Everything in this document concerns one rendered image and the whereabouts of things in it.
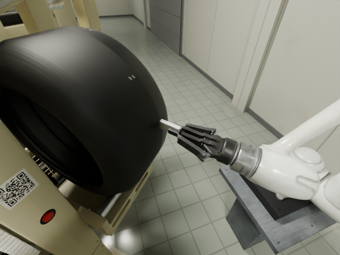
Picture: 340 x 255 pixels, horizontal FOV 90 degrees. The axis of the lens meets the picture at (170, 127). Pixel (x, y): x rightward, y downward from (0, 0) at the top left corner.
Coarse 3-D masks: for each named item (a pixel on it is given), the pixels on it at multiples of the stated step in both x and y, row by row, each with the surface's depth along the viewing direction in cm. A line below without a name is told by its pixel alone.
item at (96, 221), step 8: (72, 200) 66; (80, 208) 64; (88, 208) 65; (80, 216) 64; (88, 216) 62; (96, 216) 62; (88, 224) 68; (96, 224) 60; (104, 224) 60; (104, 232) 63
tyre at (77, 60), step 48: (0, 48) 40; (48, 48) 39; (96, 48) 45; (0, 96) 52; (48, 96) 37; (96, 96) 39; (144, 96) 49; (48, 144) 78; (96, 144) 41; (144, 144) 49; (96, 192) 66
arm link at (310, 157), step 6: (294, 150) 83; (300, 150) 81; (306, 150) 81; (312, 150) 80; (294, 156) 80; (300, 156) 78; (306, 156) 78; (312, 156) 78; (318, 156) 77; (306, 162) 77; (312, 162) 76; (318, 162) 76; (324, 162) 77; (312, 168) 76; (318, 168) 75; (324, 168) 78; (318, 174) 76; (324, 174) 76
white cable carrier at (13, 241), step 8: (0, 232) 41; (8, 232) 44; (0, 240) 41; (8, 240) 43; (16, 240) 45; (24, 240) 51; (0, 248) 42; (8, 248) 44; (16, 248) 46; (24, 248) 48; (32, 248) 50
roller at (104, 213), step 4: (108, 196) 70; (112, 196) 70; (116, 196) 71; (104, 200) 69; (108, 200) 69; (112, 200) 70; (116, 200) 71; (104, 204) 68; (108, 204) 68; (112, 204) 69; (100, 208) 66; (104, 208) 67; (108, 208) 68; (96, 212) 66; (100, 212) 65; (104, 212) 66; (108, 212) 68; (104, 216) 66
